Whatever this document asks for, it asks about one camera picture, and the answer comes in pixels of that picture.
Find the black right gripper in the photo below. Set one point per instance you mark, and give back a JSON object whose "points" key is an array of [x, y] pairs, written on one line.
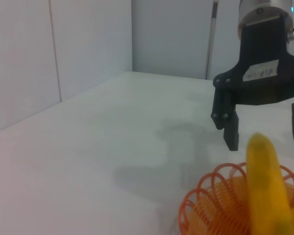
{"points": [[262, 49]]}

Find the yellow banana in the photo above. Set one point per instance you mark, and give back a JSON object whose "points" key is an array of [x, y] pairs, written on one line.
{"points": [[267, 183]]}

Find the orange plastic woven basket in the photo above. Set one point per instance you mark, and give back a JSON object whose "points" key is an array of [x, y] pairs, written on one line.
{"points": [[210, 210]]}

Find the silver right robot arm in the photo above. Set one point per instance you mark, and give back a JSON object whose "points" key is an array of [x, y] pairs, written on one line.
{"points": [[259, 7]]}

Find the dark vertical pole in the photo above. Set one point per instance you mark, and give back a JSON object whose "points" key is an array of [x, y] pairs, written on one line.
{"points": [[211, 36]]}

